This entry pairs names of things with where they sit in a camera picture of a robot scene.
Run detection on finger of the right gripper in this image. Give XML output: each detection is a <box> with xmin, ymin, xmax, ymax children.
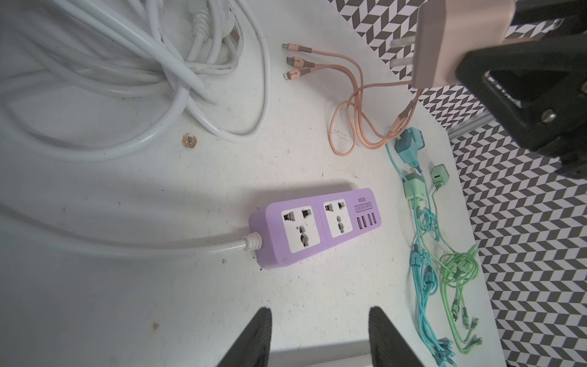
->
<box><xmin>511</xmin><ymin>0</ymin><xmax>586</xmax><ymax>26</ymax></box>
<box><xmin>456</xmin><ymin>36</ymin><xmax>586</xmax><ymax>177</ymax></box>

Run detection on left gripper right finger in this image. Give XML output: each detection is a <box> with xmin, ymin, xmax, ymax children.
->
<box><xmin>368</xmin><ymin>307</ymin><xmax>423</xmax><ymax>367</ymax></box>

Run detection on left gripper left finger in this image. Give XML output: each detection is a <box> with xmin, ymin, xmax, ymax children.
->
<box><xmin>217</xmin><ymin>307</ymin><xmax>272</xmax><ymax>367</ymax></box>

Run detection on pink charger plug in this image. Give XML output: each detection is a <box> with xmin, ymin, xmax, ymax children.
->
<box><xmin>390</xmin><ymin>0</ymin><xmax>515</xmax><ymax>89</ymax></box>

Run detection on green multi-head cable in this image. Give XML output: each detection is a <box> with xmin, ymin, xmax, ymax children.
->
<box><xmin>428</xmin><ymin>183</ymin><xmax>483</xmax><ymax>355</ymax></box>

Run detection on purple power strip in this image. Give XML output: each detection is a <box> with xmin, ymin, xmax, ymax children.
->
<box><xmin>249</xmin><ymin>188</ymin><xmax>382</xmax><ymax>269</ymax></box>

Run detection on light green charger plug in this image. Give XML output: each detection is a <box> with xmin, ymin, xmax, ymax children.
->
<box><xmin>403</xmin><ymin>172</ymin><xmax>428</xmax><ymax>206</ymax></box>

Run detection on pink multi-head cable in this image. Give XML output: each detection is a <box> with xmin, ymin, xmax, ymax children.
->
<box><xmin>281</xmin><ymin>42</ymin><xmax>423</xmax><ymax>157</ymax></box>

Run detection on teal charger plug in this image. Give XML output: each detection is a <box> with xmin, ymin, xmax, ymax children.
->
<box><xmin>394</xmin><ymin>127</ymin><xmax>425</xmax><ymax>173</ymax></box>

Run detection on teal multi-head cable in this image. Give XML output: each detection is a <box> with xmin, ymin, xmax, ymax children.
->
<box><xmin>384</xmin><ymin>141</ymin><xmax>460</xmax><ymax>367</ymax></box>

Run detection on white coiled power cords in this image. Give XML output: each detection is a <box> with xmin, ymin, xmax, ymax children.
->
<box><xmin>0</xmin><ymin>0</ymin><xmax>272</xmax><ymax>258</ymax></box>

